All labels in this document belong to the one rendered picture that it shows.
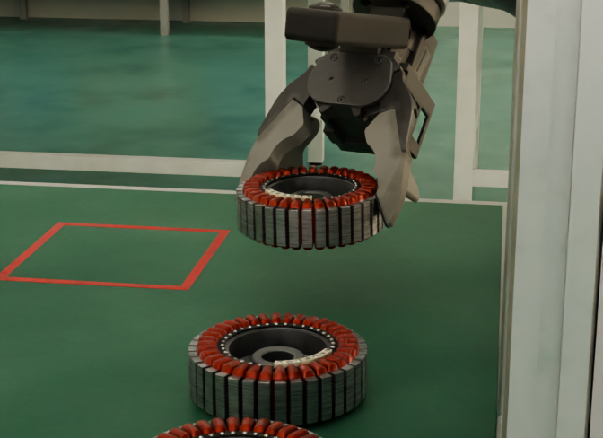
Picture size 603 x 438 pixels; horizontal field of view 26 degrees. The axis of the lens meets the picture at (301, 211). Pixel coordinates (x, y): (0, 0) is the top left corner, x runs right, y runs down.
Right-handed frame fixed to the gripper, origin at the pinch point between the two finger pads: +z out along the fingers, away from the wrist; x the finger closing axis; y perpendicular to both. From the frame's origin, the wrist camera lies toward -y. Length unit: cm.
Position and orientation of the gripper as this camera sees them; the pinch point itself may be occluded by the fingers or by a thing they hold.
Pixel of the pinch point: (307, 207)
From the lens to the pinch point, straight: 98.2
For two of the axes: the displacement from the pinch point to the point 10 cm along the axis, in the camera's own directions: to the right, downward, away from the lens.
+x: -8.5, -1.2, 5.2
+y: 4.2, 4.5, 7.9
